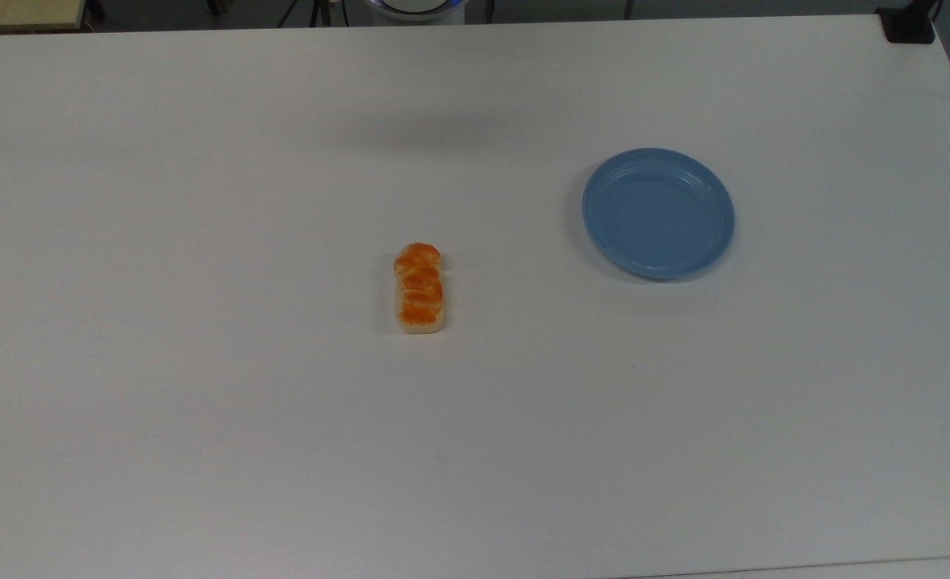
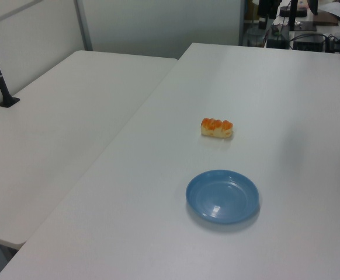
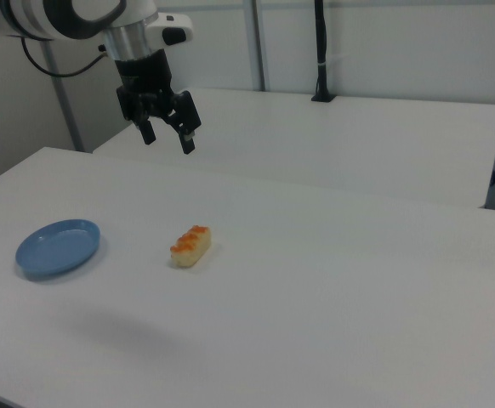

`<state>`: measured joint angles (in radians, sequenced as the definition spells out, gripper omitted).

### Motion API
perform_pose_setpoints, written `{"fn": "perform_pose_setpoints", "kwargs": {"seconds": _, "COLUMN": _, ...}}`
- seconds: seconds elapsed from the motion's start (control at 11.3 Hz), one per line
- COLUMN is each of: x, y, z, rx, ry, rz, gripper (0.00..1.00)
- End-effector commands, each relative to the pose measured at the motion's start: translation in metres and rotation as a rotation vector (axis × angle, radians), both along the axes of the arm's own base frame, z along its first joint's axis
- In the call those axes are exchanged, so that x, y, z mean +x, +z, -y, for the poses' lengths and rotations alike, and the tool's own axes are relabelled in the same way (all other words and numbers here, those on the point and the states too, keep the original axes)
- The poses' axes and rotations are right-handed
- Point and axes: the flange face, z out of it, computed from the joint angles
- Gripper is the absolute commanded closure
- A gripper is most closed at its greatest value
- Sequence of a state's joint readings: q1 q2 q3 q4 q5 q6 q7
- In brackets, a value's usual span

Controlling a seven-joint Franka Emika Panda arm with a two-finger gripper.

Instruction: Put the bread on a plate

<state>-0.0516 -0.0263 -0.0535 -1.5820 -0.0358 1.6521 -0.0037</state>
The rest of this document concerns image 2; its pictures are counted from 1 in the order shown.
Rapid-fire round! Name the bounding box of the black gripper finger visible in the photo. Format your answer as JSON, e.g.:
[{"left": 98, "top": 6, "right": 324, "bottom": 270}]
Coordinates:
[
  {"left": 269, "top": 0, "right": 282, "bottom": 18},
  {"left": 257, "top": 0, "right": 269, "bottom": 30}
]

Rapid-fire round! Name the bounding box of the orange glazed bread loaf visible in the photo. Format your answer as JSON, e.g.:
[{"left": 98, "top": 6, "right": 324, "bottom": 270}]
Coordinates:
[{"left": 200, "top": 117, "right": 235, "bottom": 139}]

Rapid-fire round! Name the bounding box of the blue plastic plate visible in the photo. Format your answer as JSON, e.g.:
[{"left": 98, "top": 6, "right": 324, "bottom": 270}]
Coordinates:
[{"left": 185, "top": 169, "right": 261, "bottom": 225}]

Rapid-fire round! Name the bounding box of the translucent plastic container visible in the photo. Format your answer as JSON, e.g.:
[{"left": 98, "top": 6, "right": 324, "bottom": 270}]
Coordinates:
[{"left": 247, "top": 27, "right": 266, "bottom": 47}]

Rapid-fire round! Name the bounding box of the small black box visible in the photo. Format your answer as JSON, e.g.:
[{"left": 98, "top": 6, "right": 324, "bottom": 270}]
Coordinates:
[{"left": 267, "top": 29, "right": 289, "bottom": 49}]

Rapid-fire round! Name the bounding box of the black electronics box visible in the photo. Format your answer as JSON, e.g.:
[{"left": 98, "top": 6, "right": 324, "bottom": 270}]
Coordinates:
[{"left": 292, "top": 33, "right": 327, "bottom": 53}]

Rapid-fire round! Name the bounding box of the brown board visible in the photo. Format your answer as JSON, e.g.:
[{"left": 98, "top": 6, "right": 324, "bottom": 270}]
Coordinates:
[{"left": 313, "top": 13, "right": 339, "bottom": 27}]

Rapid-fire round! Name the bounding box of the grey paper sheet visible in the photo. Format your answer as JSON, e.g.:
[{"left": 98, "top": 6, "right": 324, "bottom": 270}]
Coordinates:
[{"left": 317, "top": 2, "right": 340, "bottom": 23}]

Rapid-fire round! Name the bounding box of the white side table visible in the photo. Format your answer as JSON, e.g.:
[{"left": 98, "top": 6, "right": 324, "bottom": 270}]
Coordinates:
[{"left": 0, "top": 50, "right": 179, "bottom": 250}]

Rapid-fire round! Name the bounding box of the black cable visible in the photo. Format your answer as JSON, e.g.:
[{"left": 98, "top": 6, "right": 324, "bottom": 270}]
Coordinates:
[{"left": 324, "top": 33, "right": 340, "bottom": 54}]

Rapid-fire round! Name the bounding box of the grey metal partition post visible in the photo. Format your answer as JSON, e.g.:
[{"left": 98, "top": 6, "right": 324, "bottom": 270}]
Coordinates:
[{"left": 73, "top": 0, "right": 93, "bottom": 52}]

